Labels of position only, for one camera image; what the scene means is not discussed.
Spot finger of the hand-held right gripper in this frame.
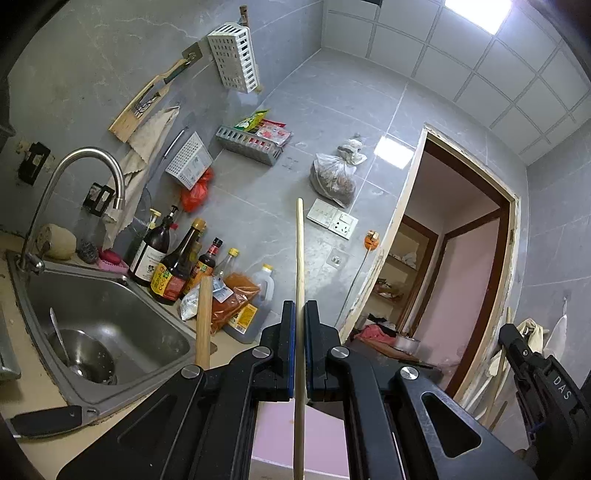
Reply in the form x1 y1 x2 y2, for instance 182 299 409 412
498 323 550 372

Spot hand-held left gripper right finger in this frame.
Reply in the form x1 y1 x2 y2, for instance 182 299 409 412
305 301 539 480

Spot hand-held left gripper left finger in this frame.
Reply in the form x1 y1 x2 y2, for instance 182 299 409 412
55 300 296 480

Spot wooden chopstick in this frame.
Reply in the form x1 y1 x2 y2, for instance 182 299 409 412
196 276 212 368
293 198 307 480

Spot hanging clear plastic bag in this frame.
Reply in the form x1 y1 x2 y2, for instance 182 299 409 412
549 299 568 357

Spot plastic cooking oil jug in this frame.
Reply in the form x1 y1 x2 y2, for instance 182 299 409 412
225 263 275 345

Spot red cloth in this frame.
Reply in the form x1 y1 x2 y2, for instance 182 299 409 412
355 324 396 345

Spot red chili powder bag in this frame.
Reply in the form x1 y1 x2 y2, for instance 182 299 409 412
210 272 261 334

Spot pink floral tablecloth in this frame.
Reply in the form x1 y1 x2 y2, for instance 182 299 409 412
252 401 352 463

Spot metal pot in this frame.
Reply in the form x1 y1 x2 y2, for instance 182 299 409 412
394 333 422 354

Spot clear bottle yellow cap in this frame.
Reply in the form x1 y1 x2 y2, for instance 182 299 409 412
213 248 241 283

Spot white seasoning bag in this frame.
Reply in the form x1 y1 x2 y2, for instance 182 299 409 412
179 277 232 322

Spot dark sauce bottle red cap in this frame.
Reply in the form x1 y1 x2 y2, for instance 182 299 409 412
181 237 224 297

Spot wooden shelf cabinet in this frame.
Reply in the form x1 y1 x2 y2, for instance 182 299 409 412
369 215 439 333

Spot soy sauce bottle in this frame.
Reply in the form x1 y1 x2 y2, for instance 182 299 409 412
149 219 207 306

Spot dark bottle with white label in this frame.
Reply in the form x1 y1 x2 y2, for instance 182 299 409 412
128 205 179 288

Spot hanging clear bag of spices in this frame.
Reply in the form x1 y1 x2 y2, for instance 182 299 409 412
310 133 368 208

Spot stainless steel sink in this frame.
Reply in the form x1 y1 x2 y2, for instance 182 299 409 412
7 251 218 428

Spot red plastic bag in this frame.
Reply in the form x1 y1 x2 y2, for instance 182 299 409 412
180 168 215 213

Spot steel strainer bowl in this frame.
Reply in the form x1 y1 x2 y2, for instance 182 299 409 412
46 328 117 385

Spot red seasoning packets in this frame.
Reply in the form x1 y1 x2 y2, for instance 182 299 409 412
253 119 293 148

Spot steel wool scrubber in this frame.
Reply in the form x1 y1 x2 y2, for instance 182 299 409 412
76 239 99 265

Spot green seasoning packet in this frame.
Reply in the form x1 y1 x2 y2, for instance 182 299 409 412
233 109 271 134

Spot metal ladle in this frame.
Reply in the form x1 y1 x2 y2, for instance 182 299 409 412
48 307 87 378

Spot beige loofah sponge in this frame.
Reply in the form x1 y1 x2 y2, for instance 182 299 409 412
36 223 78 260

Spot beige dish cloth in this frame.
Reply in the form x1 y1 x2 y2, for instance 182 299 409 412
103 106 182 246

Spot wooden cutting board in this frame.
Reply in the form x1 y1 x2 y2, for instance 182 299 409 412
109 58 191 144

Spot curved steel faucet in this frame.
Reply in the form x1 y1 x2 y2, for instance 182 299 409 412
17 146 127 274

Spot ceiling light panel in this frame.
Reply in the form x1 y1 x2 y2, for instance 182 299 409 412
442 0 514 36

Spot wooden door frame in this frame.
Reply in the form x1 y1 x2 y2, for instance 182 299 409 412
338 122 521 416

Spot white wall socket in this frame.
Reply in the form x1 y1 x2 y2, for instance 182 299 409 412
329 210 359 240

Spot white wall switch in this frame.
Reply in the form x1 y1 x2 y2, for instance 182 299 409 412
307 198 341 227

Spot grey wall shelf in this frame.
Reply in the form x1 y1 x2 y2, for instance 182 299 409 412
215 125 284 166

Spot white perforated wall basket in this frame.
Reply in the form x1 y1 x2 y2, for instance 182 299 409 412
165 131 214 190

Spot black wall outlet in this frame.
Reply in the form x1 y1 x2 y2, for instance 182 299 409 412
17 141 51 186
82 183 116 217

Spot black knife handle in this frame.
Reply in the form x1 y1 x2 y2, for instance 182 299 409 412
10 405 85 437

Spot tall white slotted wall basket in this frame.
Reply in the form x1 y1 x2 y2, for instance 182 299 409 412
207 21 260 95

